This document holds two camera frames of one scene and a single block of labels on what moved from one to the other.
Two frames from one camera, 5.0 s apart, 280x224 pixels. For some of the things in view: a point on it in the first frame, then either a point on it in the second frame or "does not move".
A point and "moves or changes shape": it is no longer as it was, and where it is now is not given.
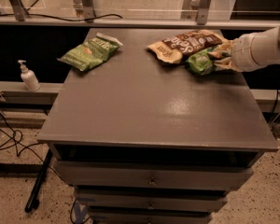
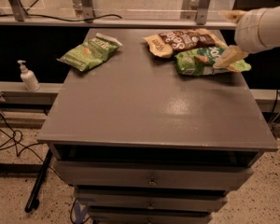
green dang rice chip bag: (202, 63) moves or changes shape
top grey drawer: (122, 175) does not move
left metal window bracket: (20, 9) does not move
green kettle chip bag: (91, 53) does not move
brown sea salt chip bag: (173, 49) moves or changes shape
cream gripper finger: (225, 48) -> (234, 15)
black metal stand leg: (34, 202) does not move
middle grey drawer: (151, 200) does not move
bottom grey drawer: (149, 217) does not move
